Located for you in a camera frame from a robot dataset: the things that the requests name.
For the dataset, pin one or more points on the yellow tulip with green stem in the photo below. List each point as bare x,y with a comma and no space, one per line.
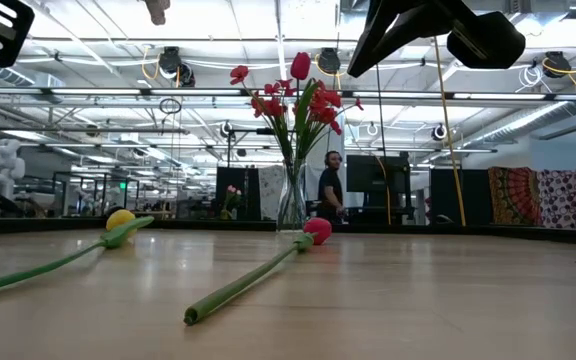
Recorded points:
119,218

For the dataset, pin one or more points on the purple white patterned cloth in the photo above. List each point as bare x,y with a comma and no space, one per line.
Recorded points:
573,200

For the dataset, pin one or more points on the red tulip with green stem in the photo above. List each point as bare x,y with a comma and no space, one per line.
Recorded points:
300,66
318,230

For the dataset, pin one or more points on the white robot figure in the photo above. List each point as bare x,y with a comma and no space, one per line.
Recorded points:
5,165

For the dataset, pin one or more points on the long ceiling light bar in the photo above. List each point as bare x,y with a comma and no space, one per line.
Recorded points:
473,95
98,91

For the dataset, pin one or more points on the orange mandala tapestry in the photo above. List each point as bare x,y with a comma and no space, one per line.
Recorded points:
515,195

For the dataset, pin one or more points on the red blossom spray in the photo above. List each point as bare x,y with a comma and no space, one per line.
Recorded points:
273,107

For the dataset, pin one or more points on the black partition panel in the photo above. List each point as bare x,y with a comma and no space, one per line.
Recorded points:
473,195
250,195

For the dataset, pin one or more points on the pink tulips in pot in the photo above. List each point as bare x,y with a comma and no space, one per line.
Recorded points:
231,190

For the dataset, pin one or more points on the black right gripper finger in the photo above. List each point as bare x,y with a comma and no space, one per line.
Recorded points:
368,45
428,20

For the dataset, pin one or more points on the person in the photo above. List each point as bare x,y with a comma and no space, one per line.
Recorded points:
329,192

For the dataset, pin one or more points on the clear glass vase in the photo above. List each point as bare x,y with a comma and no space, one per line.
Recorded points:
292,205

